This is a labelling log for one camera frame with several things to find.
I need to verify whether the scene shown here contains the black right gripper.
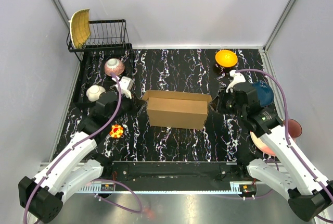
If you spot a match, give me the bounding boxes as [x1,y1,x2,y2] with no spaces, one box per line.
[209,86,246,118]

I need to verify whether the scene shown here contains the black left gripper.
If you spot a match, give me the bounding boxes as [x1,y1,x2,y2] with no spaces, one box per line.
[109,90,146,123]

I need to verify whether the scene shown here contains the brown cardboard box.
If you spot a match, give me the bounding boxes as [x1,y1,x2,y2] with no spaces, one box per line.
[142,90,212,130]

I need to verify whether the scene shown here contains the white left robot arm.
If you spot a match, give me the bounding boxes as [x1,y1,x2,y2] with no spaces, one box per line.
[18,91,135,223]

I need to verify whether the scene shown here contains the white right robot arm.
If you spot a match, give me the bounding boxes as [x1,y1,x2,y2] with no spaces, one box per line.
[214,82,332,221]

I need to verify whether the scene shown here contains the left controller box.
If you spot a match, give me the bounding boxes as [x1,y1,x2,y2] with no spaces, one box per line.
[100,183,114,192]

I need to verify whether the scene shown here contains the controller box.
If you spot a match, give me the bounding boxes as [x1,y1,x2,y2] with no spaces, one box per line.
[240,184,257,195]
[100,183,114,192]

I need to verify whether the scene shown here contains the right controller box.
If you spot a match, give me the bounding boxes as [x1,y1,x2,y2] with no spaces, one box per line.
[240,184,257,195]

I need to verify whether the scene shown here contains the yellow red flower toy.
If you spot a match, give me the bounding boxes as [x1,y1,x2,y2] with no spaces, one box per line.
[109,125,124,139]

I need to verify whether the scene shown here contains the black marble pattern mat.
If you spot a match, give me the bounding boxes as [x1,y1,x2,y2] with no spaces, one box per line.
[52,48,273,161]

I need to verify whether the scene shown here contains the red patterned bowl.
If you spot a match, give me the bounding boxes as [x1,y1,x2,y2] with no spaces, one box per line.
[104,58,125,76]

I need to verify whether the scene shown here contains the white flower-shaped bowl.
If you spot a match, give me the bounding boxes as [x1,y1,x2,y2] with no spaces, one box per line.
[86,85,106,102]

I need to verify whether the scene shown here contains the orange bowl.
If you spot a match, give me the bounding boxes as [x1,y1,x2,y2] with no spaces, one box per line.
[215,49,238,68]

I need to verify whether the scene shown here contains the dark blue bowl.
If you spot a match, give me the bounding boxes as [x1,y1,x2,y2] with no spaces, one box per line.
[252,81,274,107]

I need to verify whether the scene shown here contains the cream floral plate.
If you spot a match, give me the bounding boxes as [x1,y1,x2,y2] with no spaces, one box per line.
[250,131,276,156]

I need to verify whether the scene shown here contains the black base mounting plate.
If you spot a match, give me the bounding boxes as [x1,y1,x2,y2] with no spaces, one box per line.
[101,161,253,194]

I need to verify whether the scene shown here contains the pink glass cup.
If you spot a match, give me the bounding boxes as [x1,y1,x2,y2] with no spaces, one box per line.
[288,119,302,139]

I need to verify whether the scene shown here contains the yellow woven plate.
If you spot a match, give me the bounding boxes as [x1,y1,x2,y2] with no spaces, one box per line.
[69,9,91,49]

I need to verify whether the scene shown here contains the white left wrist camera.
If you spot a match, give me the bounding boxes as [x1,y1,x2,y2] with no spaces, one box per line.
[112,76,134,99]

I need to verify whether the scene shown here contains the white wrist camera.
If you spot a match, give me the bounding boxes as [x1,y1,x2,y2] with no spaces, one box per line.
[112,76,134,99]
[226,70,246,93]

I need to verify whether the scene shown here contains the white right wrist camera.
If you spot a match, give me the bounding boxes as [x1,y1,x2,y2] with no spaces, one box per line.
[226,70,246,93]

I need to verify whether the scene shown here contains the black wire dish rack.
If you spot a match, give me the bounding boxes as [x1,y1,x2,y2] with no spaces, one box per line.
[67,19,135,108]

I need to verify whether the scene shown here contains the aluminium frame rail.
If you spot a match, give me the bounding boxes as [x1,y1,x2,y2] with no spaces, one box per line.
[35,163,319,184]

